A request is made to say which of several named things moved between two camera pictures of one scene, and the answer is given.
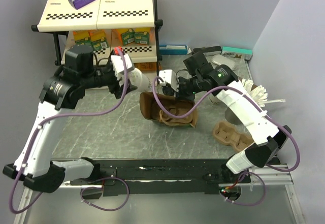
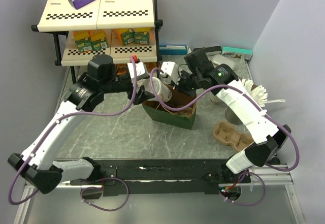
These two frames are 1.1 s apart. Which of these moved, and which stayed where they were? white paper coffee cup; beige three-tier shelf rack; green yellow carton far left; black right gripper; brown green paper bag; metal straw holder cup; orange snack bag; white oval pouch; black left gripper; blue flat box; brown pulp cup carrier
Moved: white paper coffee cup; black left gripper; brown green paper bag
Stayed: white oval pouch; orange snack bag; green yellow carton far left; black right gripper; brown pulp cup carrier; metal straw holder cup; blue flat box; beige three-tier shelf rack
